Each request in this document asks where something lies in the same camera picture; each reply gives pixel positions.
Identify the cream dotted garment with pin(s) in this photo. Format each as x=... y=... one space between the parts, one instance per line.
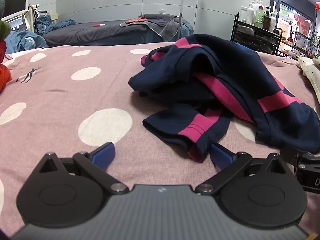
x=310 y=72

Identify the red and white small tube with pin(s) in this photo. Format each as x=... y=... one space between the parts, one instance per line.
x=98 y=25

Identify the grey bed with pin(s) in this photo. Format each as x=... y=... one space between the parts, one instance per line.
x=100 y=33

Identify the orange knit cloth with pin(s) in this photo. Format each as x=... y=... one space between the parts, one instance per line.
x=3 y=77

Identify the row of bottles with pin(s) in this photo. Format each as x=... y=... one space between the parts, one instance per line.
x=260 y=15

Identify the grey towel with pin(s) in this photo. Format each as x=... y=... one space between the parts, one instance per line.
x=165 y=27

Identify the red lanterns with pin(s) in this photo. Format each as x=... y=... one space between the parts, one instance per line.
x=302 y=21

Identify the white machine with dials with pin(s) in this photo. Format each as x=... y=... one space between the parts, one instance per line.
x=17 y=23

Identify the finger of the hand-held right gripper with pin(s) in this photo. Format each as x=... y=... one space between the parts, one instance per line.
x=308 y=158

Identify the small red cloth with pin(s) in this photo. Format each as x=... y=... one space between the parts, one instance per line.
x=136 y=19

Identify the pile of blue clothes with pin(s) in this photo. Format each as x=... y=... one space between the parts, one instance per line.
x=27 y=40

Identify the red vase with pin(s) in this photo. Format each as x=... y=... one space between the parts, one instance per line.
x=290 y=39

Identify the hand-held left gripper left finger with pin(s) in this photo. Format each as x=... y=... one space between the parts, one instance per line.
x=103 y=155

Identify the navy pink cartoon print shirt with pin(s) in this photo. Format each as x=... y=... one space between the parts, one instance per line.
x=225 y=80

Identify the green cloth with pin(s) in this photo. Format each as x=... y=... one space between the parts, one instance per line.
x=3 y=30

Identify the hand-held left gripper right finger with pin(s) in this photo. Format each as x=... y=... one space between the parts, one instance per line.
x=221 y=156

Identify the black display shelf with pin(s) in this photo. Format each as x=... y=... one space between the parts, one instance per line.
x=298 y=42

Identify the metal stand pole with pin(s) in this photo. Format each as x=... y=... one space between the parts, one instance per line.
x=181 y=10

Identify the white framed monitor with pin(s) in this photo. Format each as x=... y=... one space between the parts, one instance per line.
x=13 y=1

